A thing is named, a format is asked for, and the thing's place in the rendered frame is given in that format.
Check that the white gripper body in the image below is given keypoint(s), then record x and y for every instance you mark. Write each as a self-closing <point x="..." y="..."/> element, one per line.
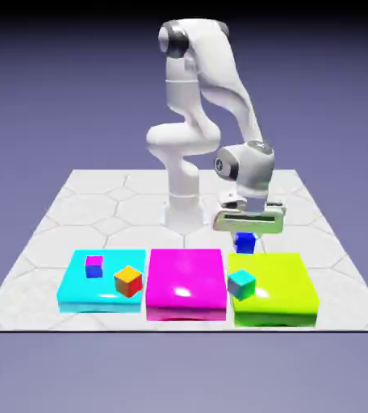
<point x="248" y="224"/>

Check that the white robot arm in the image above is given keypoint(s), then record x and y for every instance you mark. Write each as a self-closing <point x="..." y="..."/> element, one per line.
<point x="203" y="64"/>

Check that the small cyan cube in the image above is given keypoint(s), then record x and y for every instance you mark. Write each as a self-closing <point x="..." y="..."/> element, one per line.
<point x="241" y="284"/>

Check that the small orange and red cube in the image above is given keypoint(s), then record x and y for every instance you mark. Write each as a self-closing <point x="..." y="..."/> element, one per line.
<point x="128" y="281"/>

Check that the small magenta and blue cube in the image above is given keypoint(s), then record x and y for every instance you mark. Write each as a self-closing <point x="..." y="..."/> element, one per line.
<point x="94" y="267"/>

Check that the large yellow-green box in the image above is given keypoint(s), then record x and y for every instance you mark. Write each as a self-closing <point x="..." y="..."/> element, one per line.
<point x="281" y="284"/>

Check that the large magenta box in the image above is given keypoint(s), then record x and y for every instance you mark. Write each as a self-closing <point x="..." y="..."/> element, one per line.
<point x="185" y="280"/>

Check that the large cyan box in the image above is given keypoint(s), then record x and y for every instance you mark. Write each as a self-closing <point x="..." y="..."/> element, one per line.
<point x="84" y="290"/>

